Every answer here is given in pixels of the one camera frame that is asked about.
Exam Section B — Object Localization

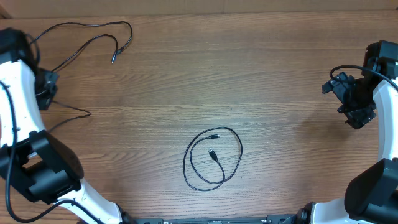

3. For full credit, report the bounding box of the thin black usb cable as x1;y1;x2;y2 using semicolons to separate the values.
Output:
48;99;92;133

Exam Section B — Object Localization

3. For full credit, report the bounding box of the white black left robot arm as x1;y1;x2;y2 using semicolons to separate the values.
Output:
1;27;135;223

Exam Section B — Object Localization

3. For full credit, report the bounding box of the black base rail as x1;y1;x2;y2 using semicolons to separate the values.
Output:
131;214;297;224

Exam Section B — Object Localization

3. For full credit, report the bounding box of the black looped usb cable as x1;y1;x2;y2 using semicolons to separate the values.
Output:
183;126;244;192

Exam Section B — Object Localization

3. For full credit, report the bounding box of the brown cardboard box wall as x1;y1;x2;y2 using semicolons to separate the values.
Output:
1;0;397;19

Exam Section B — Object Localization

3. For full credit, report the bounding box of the black cable with silver plug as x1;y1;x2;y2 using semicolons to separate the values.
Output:
29;21;133;72

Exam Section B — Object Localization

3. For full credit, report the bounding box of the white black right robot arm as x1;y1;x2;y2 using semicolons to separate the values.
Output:
278;40;397;224

